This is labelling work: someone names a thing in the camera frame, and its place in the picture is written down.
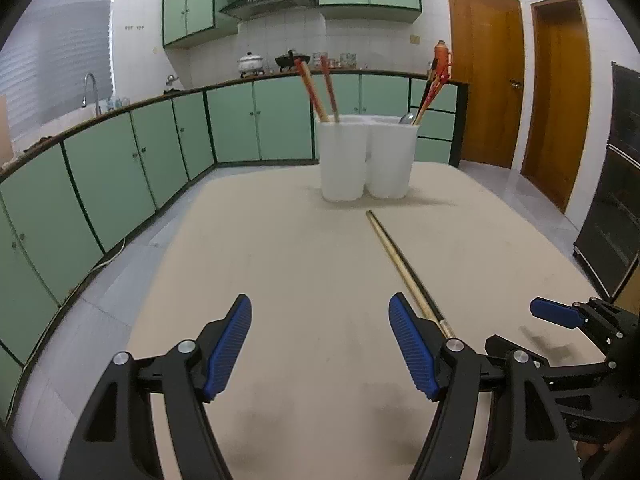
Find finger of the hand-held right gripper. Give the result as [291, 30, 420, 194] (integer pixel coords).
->
[530, 297, 626, 346]
[485, 335, 613, 391]

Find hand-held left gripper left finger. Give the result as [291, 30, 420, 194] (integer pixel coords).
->
[59, 294, 252, 480]

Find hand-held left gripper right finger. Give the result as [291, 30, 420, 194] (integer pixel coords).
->
[388, 292, 584, 480]

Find black chopstick with gold band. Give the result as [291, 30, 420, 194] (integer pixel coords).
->
[366, 210, 457, 339]
[413, 60, 435, 123]

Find white plastic utensil container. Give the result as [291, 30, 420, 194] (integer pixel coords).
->
[366, 116, 420, 199]
[314, 115, 372, 202]

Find red floral wooden chopstick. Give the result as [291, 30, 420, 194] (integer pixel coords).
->
[414, 72, 447, 125]
[320, 55, 341, 124]
[417, 62, 453, 123]
[294, 58, 331, 124]

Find black cabinet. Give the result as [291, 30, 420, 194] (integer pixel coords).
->
[572, 61, 640, 298]

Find green kitchen base cabinets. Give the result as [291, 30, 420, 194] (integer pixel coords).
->
[0, 71, 470, 426]

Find wooden door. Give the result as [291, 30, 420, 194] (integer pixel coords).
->
[445, 0, 526, 170]
[520, 0, 596, 215]

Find white cooking pot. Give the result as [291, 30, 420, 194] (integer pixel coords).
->
[237, 51, 265, 77]

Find orange thermos flask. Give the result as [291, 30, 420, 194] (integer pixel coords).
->
[433, 40, 452, 81]

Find chrome sink faucet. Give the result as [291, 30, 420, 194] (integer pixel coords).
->
[81, 72, 102, 117]

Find black wok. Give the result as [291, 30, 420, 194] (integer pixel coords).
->
[275, 49, 312, 72]

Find white window blinds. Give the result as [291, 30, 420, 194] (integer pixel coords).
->
[0, 0, 118, 141]

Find black range hood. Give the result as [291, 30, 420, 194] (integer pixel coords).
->
[218, 0, 317, 21]

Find white floor cable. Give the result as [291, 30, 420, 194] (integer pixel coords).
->
[65, 235, 126, 301]

